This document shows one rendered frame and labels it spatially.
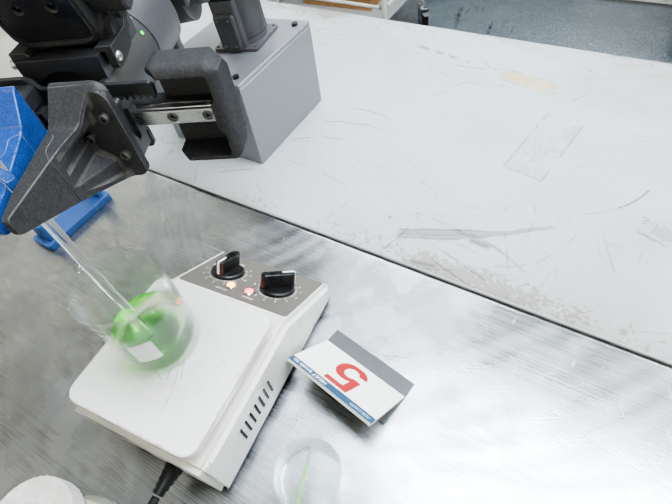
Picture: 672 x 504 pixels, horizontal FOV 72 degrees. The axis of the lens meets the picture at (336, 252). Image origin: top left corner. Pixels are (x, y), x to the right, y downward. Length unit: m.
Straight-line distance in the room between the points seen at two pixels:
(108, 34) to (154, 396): 0.24
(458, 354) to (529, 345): 0.06
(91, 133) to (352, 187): 0.36
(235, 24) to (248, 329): 0.39
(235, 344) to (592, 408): 0.30
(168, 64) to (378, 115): 0.46
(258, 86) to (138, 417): 0.39
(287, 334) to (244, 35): 0.39
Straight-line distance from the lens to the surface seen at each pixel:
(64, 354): 0.56
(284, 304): 0.41
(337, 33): 0.90
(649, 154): 0.68
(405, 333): 0.45
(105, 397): 0.40
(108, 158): 0.29
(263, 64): 0.60
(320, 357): 0.42
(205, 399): 0.36
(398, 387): 0.43
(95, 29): 0.30
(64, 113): 0.27
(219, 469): 0.38
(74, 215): 0.67
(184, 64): 0.25
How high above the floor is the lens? 1.30
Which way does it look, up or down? 52 degrees down
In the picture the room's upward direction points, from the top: 10 degrees counter-clockwise
